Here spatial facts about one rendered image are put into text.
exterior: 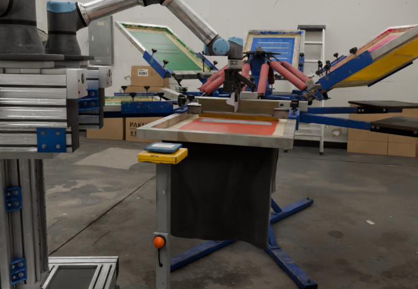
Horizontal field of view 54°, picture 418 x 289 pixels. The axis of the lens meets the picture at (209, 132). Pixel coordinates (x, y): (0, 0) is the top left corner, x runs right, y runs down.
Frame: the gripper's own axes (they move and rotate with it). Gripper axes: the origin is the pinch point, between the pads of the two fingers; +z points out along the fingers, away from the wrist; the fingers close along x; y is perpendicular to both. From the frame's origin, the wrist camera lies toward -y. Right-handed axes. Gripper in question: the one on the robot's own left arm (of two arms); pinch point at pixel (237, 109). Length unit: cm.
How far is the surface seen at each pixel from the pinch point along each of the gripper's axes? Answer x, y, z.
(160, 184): 79, 12, 17
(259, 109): 1.3, -11.1, -0.7
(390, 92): -413, -150, 15
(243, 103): 1.3, -3.0, -3.1
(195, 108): 2.8, 21.5, 0.5
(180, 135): 60, 11, 4
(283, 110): 3.4, -22.8, -0.9
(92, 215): -78, 127, 101
